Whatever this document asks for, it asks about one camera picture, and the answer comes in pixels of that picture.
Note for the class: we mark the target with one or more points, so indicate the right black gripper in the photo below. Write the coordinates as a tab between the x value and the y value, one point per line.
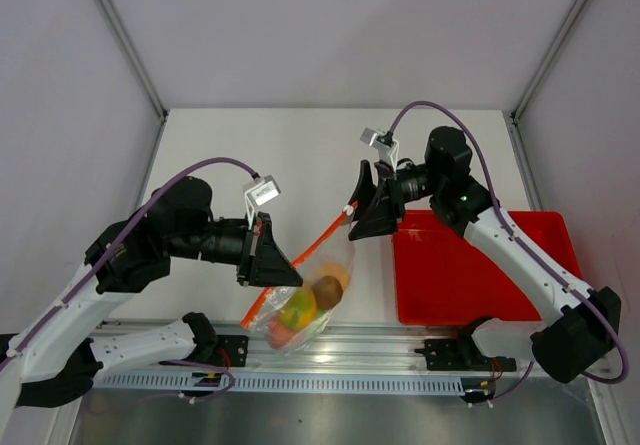
377	218

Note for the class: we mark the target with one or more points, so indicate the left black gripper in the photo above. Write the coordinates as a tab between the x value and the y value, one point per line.
269	265

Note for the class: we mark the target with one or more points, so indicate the yellow green mango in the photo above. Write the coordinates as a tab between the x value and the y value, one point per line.
299	310

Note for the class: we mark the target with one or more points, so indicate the clear orange zip top bag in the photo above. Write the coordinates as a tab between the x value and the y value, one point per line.
332	246

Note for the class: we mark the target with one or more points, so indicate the orange fruit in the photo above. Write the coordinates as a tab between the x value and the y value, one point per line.
338	271

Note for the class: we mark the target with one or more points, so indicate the brown kiwi fruit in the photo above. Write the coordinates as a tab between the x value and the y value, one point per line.
328	292

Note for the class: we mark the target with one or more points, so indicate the peach fruit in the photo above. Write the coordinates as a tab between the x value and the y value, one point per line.
280	338

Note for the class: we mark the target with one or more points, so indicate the green apple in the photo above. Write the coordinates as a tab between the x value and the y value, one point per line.
318	324

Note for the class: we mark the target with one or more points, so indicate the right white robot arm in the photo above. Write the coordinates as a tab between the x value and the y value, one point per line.
578	324

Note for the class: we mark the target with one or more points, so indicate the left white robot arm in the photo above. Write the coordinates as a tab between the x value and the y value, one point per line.
56	360

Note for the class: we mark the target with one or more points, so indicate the red plastic tray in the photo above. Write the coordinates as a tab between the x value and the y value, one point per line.
441	280

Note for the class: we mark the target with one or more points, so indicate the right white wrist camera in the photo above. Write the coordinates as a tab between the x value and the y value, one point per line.
385	145

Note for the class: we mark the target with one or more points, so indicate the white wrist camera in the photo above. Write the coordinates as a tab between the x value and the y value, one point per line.
385	145
257	193

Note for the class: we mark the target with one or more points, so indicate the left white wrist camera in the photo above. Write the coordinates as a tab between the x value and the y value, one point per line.
257	193

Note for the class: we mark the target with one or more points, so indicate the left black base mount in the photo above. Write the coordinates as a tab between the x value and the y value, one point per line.
229	351

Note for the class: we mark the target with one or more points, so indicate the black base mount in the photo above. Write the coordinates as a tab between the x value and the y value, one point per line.
229	351
461	355

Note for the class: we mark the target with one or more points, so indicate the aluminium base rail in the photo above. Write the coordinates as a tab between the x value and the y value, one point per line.
344	349

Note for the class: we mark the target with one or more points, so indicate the slotted cable duct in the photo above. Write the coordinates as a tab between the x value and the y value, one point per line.
194	381

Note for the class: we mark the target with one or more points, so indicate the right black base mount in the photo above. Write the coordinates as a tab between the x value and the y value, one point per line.
461	355

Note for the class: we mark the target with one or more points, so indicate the left aluminium frame post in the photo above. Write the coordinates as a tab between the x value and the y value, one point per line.
123	40

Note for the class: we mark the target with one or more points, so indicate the aluminium frame post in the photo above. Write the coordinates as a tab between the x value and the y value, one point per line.
568	25
123	40

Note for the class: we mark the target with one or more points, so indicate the right aluminium frame post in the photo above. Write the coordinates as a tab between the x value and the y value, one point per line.
568	25

